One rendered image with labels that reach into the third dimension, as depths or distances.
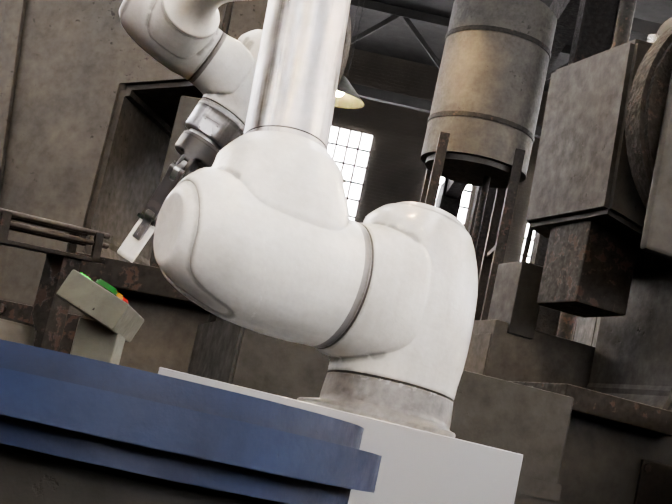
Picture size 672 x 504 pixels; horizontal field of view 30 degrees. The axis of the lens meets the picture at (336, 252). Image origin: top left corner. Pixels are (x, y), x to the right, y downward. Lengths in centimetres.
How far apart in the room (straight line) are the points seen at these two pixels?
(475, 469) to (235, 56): 102
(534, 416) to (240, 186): 243
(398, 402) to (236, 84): 84
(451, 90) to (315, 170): 910
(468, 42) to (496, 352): 579
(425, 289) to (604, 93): 349
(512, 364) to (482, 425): 149
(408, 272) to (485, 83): 899
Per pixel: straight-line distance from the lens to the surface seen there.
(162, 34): 208
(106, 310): 205
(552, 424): 372
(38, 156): 437
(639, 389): 494
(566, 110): 508
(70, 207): 427
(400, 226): 145
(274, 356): 342
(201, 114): 211
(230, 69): 210
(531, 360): 514
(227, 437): 63
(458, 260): 146
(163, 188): 207
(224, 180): 135
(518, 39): 1056
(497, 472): 131
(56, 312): 253
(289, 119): 143
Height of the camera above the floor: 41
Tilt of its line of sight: 9 degrees up
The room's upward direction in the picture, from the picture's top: 13 degrees clockwise
